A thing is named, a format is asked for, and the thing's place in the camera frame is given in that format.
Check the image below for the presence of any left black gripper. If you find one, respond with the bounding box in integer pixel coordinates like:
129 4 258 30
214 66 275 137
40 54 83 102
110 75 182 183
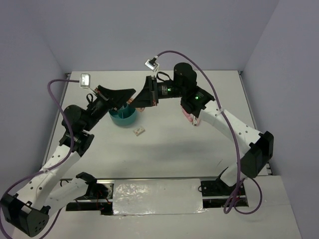
85 87 138 132

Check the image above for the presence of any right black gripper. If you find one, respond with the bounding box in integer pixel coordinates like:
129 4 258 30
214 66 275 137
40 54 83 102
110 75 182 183
128 75 184 108

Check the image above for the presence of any orange utility cutter pen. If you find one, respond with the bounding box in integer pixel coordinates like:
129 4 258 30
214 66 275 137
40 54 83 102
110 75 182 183
127 98 145 112

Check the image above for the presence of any white eraser box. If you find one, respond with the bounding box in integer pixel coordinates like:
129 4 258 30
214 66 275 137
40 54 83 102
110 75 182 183
134 126 145 136

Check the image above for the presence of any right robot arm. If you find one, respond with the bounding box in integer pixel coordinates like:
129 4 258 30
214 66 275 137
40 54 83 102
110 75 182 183
131 63 274 195

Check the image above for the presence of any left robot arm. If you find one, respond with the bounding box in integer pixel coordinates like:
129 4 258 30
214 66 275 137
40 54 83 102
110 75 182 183
0 86 136 238

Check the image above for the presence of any teal round organizer container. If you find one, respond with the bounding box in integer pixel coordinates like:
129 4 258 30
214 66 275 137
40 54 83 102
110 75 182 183
109 104 137 127

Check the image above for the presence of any silver foil cover plate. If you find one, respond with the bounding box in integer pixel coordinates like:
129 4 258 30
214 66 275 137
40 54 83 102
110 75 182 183
113 179 205 216

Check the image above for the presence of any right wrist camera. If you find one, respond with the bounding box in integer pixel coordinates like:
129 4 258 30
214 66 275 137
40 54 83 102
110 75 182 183
145 56 159 76

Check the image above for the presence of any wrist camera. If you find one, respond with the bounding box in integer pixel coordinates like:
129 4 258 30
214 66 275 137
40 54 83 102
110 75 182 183
145 56 159 76
79 73 91 89

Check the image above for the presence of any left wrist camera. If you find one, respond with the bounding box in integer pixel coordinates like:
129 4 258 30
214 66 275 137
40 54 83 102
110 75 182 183
79 73 91 89

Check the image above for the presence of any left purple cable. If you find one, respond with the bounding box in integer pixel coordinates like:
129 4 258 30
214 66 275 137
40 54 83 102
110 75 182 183
0 79 82 235

